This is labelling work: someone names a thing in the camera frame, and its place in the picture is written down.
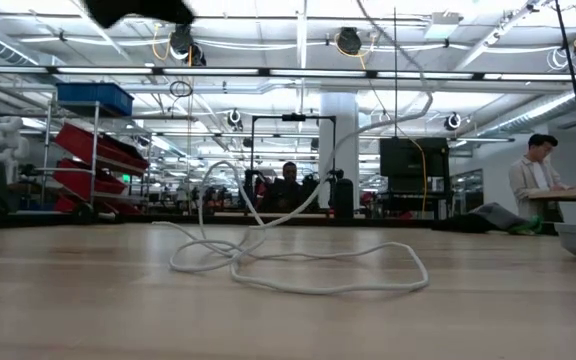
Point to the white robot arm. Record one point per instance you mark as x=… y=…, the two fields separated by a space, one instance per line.
x=5 y=145

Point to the blue storage bin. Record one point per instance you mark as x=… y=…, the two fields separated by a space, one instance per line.
x=93 y=95

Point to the metal shelf rack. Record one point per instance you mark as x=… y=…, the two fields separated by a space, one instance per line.
x=95 y=125

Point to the red storage bin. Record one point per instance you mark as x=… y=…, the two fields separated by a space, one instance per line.
x=78 y=180
x=65 y=204
x=83 y=142

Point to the white building column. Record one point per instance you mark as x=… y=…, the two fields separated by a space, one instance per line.
x=340 y=115

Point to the thin black vertical rod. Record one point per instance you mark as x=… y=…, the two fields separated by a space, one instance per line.
x=395 y=60

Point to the black cylinder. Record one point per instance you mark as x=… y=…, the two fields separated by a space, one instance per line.
x=344 y=200

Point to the black cabinet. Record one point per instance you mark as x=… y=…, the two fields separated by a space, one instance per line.
x=408 y=157

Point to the black grey work glove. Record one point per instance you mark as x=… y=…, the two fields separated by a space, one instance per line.
x=493 y=215

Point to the standing person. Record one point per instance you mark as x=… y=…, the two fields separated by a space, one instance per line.
x=530 y=180

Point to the small green object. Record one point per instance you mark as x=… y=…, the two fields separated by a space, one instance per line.
x=528 y=227

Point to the wooden desk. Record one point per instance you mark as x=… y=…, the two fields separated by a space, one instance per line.
x=568 y=194

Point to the black background rig frame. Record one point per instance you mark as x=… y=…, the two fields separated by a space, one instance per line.
x=293 y=117

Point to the black aluminium table frame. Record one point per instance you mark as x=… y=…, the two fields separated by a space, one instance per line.
x=118 y=220

